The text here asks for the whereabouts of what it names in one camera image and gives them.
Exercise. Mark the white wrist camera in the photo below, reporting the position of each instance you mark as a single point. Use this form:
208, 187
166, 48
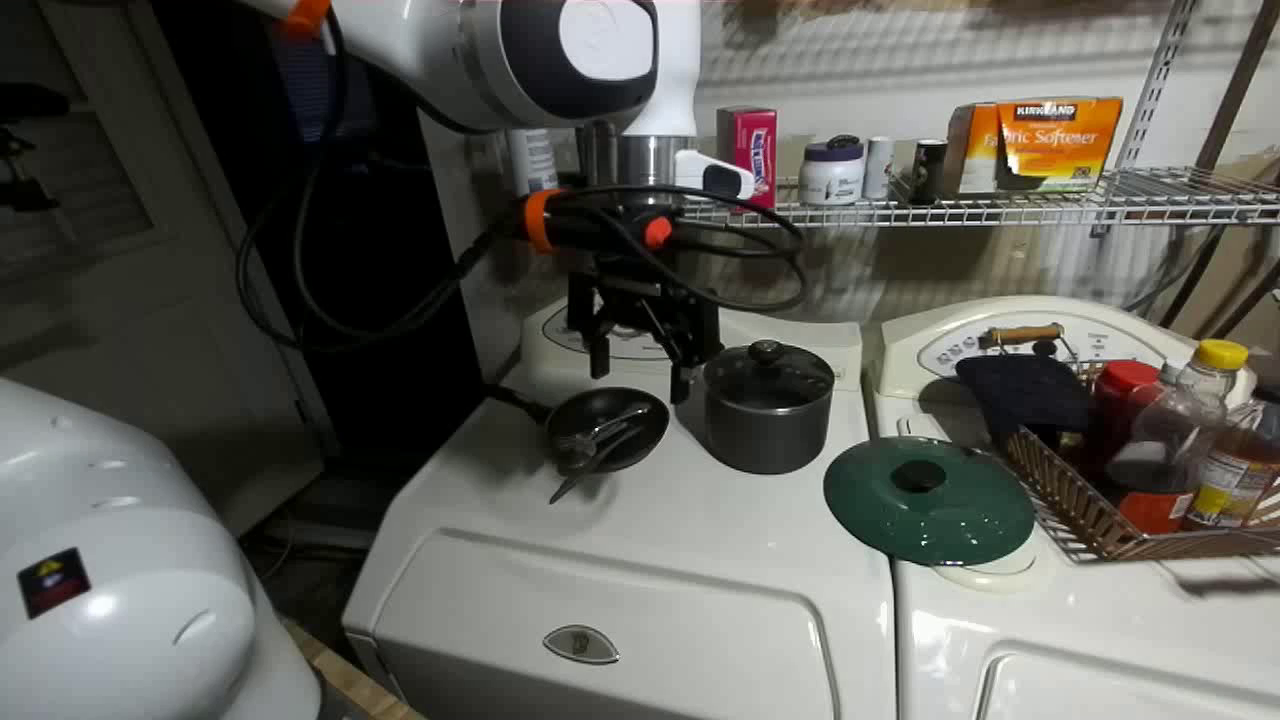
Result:
712, 176

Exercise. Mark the dark blue cloth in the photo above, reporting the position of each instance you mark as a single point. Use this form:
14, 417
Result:
1020, 394

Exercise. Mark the orange and white box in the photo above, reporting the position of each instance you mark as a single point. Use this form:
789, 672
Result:
970, 148

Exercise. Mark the silver fork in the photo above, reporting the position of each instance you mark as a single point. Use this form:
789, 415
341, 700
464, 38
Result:
599, 447

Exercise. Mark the grey louvered door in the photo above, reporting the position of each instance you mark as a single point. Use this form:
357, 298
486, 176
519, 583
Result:
133, 335

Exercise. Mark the white jar with dark lid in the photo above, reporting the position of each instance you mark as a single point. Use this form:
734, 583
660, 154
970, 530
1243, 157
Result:
833, 172

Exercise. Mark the silver knife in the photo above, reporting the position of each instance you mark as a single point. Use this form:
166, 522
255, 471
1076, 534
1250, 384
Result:
568, 481

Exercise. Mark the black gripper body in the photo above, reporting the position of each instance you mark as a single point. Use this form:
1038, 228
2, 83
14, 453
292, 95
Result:
643, 284

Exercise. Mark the black frying pan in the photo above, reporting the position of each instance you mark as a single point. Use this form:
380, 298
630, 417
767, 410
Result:
565, 424

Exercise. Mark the pink box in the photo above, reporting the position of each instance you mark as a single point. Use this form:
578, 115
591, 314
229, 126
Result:
749, 154

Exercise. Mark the clear bottle with dark liquid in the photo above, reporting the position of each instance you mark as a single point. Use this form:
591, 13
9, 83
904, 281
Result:
1156, 447

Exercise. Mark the white dryer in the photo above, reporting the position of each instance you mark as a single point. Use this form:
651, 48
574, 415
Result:
1064, 642

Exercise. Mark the small dark container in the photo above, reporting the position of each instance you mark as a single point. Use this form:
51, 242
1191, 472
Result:
930, 167

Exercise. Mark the small white cup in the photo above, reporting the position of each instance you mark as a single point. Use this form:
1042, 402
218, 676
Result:
878, 167

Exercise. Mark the silver spoon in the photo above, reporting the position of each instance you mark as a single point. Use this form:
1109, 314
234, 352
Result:
626, 429

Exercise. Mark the orange fabric softener box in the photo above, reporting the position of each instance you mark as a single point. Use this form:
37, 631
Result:
1061, 132

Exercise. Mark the yellow capped bottle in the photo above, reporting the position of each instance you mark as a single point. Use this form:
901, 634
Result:
1221, 359

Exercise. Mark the green round lid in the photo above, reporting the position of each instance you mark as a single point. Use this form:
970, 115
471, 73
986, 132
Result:
932, 513

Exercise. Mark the white spray bottle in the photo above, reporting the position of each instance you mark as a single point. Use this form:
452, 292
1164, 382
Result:
534, 161

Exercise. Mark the dark pot with lid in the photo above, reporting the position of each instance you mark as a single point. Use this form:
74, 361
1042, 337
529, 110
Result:
767, 404

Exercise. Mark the red bottle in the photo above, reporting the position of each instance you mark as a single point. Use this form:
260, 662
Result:
1125, 388

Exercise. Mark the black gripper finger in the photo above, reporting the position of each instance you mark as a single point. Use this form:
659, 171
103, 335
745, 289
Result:
599, 352
681, 365

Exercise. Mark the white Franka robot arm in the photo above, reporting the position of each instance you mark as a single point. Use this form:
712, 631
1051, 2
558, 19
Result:
442, 54

